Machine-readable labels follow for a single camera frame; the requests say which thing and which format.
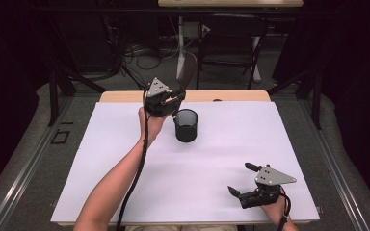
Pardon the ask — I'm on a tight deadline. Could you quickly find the black mesh cup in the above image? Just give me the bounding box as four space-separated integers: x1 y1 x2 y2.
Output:
172 108 199 143

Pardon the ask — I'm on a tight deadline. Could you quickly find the black horizontal bar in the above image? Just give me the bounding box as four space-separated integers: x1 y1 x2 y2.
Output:
28 7 335 15

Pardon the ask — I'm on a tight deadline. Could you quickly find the white-legged background table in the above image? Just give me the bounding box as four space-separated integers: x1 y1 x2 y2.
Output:
157 0 304 83

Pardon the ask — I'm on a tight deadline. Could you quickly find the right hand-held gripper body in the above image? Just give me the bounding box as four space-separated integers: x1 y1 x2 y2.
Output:
238 164 298 210

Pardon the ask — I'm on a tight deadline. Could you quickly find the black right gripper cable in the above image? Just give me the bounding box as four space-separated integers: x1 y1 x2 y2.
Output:
276 187 293 231

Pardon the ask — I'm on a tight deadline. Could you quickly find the black metal stand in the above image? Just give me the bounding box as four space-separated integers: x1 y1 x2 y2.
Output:
266 65 323 131
46 67 109 128

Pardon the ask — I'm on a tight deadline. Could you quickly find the black kitchen knife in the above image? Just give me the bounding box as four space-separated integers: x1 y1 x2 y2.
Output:
172 51 198 119

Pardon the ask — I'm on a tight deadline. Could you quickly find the metal floor rail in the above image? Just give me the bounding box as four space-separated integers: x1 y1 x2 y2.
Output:
0 95 75 231
297 98 370 231

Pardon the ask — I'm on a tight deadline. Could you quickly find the person's right hand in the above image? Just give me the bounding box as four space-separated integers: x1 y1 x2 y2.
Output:
259 192 292 223

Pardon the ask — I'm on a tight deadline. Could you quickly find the white table mat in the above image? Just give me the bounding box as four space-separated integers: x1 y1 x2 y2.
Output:
50 101 321 224

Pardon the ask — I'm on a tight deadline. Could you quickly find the wooden table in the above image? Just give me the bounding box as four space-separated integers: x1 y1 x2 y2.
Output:
50 90 321 227

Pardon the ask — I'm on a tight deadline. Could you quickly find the person's left hand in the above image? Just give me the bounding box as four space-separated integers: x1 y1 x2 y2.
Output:
137 106 170 146

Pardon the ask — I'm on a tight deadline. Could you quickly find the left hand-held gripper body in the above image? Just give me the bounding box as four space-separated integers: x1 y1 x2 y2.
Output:
143 76 175 118

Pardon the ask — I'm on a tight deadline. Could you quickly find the black folding chair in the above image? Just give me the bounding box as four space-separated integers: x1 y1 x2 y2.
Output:
195 13 270 91

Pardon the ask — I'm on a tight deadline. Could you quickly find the bundle of floor cables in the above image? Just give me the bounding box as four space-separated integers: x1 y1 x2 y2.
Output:
100 15 163 91

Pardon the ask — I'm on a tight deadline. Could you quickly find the white box under table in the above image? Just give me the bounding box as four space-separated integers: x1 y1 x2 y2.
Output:
182 20 212 40

